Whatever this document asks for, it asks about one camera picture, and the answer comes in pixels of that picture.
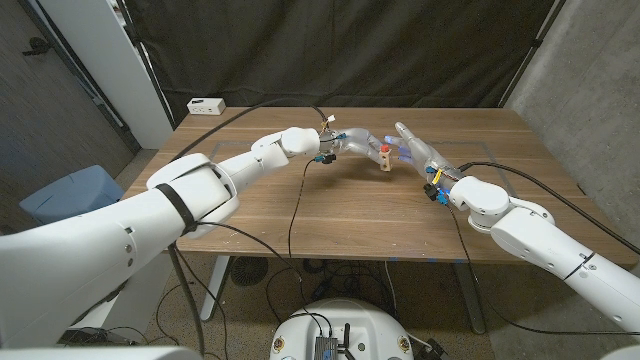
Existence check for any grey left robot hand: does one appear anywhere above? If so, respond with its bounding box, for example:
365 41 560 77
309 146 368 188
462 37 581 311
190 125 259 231
318 127 387 166

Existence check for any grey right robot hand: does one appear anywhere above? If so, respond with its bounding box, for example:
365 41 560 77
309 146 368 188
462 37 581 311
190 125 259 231
383 121 464 191

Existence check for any black backdrop curtain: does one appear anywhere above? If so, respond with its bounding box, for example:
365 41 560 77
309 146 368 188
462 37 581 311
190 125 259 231
122 0 569 124

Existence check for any grey table leg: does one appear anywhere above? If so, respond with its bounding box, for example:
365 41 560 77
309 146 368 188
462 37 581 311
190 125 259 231
452 262 487 335

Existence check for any white power strip box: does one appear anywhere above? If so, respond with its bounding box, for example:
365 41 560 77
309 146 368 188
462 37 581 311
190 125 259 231
186 97 227 117

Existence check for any round black floor fan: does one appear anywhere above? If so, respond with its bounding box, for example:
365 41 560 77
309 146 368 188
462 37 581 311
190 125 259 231
230 256 269 288

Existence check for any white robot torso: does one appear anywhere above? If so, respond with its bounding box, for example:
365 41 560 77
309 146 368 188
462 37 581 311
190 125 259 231
269 298 415 360

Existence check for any white table leg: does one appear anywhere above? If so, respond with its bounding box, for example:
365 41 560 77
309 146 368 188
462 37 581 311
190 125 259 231
199 255 232 323

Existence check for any grey device on torso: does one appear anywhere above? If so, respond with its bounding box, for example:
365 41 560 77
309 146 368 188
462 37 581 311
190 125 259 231
313 335 340 360

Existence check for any white cabinet panel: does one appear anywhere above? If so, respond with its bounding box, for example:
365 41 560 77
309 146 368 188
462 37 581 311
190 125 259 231
37 0 175 150

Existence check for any blue plastic bin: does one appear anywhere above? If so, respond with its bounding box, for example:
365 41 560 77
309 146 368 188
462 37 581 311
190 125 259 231
18 164 125 226

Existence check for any thin black left wrist wire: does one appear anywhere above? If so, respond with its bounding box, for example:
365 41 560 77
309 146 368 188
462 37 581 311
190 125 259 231
197 158 317 286

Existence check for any thin black wrist wire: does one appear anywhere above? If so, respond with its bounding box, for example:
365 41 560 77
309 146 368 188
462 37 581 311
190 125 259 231
446 204 640 336
197 158 317 286

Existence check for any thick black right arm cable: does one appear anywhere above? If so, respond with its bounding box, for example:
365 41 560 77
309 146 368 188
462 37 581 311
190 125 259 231
457 161 640 256

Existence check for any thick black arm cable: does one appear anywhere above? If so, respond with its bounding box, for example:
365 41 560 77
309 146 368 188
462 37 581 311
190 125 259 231
167 97 329 357
457 161 640 256

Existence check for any thin black right wrist wire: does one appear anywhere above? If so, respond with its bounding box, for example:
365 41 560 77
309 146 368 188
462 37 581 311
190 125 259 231
446 204 640 336

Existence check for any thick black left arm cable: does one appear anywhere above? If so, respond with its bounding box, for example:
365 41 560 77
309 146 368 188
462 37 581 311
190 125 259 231
167 97 329 357

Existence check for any black floor cable tangle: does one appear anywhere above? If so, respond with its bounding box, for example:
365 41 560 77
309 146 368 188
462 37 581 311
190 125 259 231
264 257 401 321

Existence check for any black door handle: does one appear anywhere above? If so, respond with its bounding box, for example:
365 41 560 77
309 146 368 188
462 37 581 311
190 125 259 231
21 37 53 56

